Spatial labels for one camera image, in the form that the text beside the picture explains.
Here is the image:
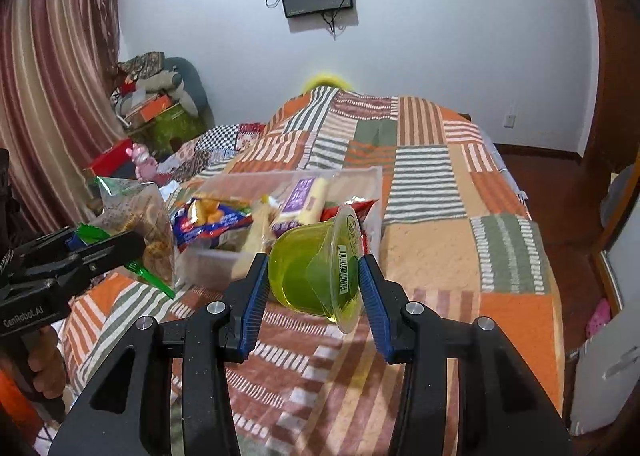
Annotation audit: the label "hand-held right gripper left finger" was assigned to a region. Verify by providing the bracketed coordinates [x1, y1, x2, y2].
[47, 252, 270, 456]

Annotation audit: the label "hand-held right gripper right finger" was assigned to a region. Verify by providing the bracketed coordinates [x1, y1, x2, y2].
[359, 255, 571, 456]

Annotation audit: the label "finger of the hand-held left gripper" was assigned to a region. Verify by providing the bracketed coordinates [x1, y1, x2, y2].
[12, 225, 110, 267]
[47, 231, 147, 287]

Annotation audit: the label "green-edged cookie bag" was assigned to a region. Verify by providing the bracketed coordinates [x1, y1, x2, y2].
[75, 176, 177, 299]

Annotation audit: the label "green jelly cup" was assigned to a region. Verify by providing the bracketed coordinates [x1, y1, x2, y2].
[267, 206, 369, 335]

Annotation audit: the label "clear plastic container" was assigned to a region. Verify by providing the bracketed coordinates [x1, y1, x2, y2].
[172, 165, 385, 294]

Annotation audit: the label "person's left hand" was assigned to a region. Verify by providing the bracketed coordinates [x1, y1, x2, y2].
[26, 325, 69, 404]

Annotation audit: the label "long cream snack packet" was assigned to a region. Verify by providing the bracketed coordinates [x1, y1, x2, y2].
[234, 195, 282, 281]

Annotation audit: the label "red snack packet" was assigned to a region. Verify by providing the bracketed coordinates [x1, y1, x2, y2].
[320, 198, 382, 257]

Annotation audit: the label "red flat box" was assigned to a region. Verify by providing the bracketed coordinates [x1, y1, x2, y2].
[81, 138, 137, 178]

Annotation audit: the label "pink plush toy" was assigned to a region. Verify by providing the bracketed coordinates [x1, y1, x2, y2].
[125, 142, 161, 183]

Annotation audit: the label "blue snack bag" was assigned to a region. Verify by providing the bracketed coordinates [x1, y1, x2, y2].
[171, 197, 254, 253]

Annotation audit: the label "striped patchwork bedspread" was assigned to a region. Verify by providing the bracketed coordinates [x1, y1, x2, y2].
[59, 85, 567, 456]

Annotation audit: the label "person's orange garment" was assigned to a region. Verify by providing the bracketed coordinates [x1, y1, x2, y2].
[0, 368, 43, 442]

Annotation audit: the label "labelled wafer packet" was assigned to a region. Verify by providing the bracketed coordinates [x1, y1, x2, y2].
[271, 176, 332, 228]

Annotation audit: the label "green patterned box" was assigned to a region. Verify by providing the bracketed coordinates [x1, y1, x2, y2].
[149, 103, 207, 158]

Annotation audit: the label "orange cardboard box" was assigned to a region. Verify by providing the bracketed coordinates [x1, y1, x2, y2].
[124, 95, 174, 130]

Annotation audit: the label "checkered patchwork quilt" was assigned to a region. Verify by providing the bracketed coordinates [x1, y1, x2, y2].
[162, 122, 267, 179]

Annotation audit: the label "striped curtain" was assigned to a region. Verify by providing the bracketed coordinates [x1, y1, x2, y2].
[0, 0, 122, 239]

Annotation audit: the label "patterned dark cloth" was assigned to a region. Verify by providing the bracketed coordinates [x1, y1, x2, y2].
[116, 51, 166, 80]

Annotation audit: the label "pink slippers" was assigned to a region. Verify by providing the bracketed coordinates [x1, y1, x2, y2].
[585, 298, 612, 338]

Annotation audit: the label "yellow hoop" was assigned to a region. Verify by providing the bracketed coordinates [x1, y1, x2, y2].
[301, 70, 352, 93]

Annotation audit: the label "grey chair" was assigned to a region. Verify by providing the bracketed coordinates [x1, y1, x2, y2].
[599, 162, 637, 233]

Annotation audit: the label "brown wooden door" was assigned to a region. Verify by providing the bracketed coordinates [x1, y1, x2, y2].
[579, 0, 640, 177]

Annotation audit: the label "black hanging cable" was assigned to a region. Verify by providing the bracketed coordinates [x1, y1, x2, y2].
[322, 11, 346, 41]

